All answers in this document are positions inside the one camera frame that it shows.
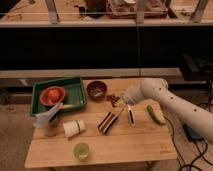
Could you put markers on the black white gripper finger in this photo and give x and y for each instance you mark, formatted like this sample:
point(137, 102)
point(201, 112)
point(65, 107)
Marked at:
point(131, 116)

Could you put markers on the dark red grape bunch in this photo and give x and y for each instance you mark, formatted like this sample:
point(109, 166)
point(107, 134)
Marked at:
point(113, 99)

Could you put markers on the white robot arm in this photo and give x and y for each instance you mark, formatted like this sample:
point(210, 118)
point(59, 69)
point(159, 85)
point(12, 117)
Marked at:
point(157, 89)

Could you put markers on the purple bowl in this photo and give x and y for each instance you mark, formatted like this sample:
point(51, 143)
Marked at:
point(96, 90)

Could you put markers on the orange bowl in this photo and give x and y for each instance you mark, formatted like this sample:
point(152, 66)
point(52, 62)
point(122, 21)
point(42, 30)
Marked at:
point(44, 93)

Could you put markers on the striped brown white sponge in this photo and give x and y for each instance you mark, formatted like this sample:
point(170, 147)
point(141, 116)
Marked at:
point(107, 122)

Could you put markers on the wooden table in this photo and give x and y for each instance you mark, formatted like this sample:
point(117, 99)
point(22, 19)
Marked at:
point(146, 141)

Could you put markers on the green plastic cup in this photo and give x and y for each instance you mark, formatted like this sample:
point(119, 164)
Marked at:
point(81, 151)

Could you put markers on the white paper cup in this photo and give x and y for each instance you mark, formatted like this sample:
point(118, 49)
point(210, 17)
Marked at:
point(73, 128)

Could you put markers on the green plastic tray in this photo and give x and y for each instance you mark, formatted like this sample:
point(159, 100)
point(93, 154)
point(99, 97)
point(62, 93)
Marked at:
point(75, 98)

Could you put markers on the orange fruit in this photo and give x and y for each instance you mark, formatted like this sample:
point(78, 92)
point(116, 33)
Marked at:
point(53, 96)

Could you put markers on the small brown jar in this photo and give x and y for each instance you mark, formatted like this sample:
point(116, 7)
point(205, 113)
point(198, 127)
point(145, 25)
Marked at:
point(51, 127)

